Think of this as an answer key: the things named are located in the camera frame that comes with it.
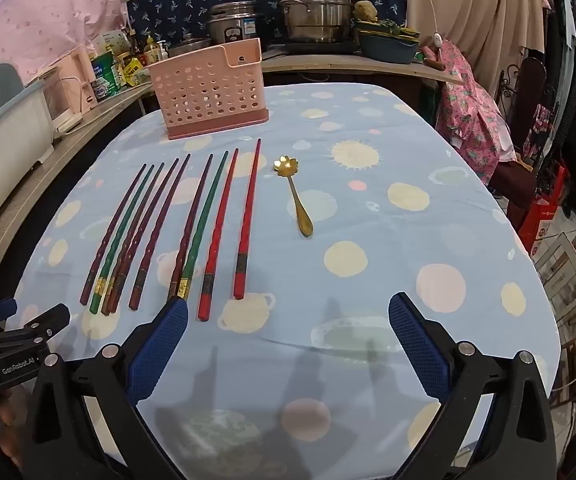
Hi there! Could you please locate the maroon chopstick gold band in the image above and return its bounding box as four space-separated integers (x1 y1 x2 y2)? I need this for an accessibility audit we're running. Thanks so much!
168 154 213 298

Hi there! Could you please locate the red chopstick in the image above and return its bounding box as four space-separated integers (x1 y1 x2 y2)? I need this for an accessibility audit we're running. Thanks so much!
197 148 239 322
233 139 261 300

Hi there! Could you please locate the green chopstick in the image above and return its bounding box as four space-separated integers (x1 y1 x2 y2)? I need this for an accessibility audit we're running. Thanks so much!
81 165 154 314
177 151 230 300

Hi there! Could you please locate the dark maroon chopstick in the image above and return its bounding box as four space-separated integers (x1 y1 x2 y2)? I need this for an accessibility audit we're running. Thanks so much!
78 162 148 307

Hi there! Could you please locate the brown chopstick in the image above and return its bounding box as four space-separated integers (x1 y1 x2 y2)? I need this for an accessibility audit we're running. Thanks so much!
102 162 164 315

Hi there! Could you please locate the gold flower spoon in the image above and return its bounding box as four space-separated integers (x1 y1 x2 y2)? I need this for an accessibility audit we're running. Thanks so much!
273 155 314 237

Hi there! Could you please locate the blue patterned tablecloth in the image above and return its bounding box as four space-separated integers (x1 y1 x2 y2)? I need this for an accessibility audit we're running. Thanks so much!
14 84 560 479

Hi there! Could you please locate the pink floral cloth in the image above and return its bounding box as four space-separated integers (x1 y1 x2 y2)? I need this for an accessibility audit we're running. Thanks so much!
436 39 515 184

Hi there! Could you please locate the pink perforated utensil holder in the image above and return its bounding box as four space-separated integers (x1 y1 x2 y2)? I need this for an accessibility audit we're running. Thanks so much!
148 38 270 140

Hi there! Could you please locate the green white milk can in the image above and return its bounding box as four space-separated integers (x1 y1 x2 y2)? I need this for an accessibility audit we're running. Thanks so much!
90 51 120 102

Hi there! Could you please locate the yellow oil bottle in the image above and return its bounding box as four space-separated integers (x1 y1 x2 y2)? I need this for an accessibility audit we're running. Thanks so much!
144 36 161 65

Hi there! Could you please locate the small steel lidded pot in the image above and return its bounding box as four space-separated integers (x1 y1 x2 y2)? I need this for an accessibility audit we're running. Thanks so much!
168 37 211 58

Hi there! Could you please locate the blue bowl with items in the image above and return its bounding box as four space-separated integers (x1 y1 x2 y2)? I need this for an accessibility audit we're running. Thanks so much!
354 20 419 64

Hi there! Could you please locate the steel rice cooker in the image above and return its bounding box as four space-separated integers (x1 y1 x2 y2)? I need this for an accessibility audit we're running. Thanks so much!
207 0 258 44

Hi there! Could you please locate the beige hanging curtain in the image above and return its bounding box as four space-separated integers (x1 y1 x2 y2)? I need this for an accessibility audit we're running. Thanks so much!
406 0 545 93

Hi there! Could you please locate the pink dotted cloth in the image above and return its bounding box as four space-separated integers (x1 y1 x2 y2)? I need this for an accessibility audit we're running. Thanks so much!
0 0 126 82

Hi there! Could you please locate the large steel steamer pot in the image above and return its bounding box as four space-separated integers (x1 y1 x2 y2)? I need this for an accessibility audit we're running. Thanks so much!
279 0 353 44

